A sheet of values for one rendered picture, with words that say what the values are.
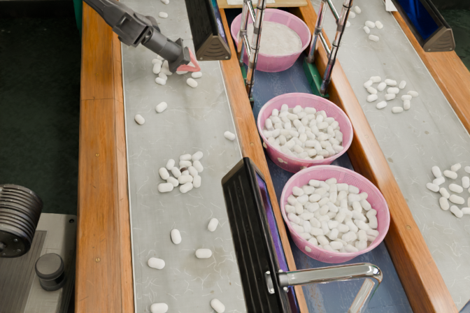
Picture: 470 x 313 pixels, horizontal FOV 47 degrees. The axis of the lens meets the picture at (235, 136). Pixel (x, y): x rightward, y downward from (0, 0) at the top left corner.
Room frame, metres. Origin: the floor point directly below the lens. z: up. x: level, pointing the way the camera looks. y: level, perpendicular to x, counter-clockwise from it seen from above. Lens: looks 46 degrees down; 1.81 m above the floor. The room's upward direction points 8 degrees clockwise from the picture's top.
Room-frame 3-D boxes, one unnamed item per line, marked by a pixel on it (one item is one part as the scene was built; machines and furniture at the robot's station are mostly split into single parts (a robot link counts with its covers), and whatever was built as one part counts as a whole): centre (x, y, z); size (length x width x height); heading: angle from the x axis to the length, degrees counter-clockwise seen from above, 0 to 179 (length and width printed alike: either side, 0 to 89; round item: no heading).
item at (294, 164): (1.08, -0.19, 0.72); 0.27 x 0.27 x 0.10
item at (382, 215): (0.81, -0.26, 0.72); 0.27 x 0.27 x 0.10
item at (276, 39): (1.50, -0.07, 0.71); 0.22 x 0.22 x 0.06
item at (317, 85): (1.39, -0.31, 0.90); 0.20 x 0.19 x 0.45; 15
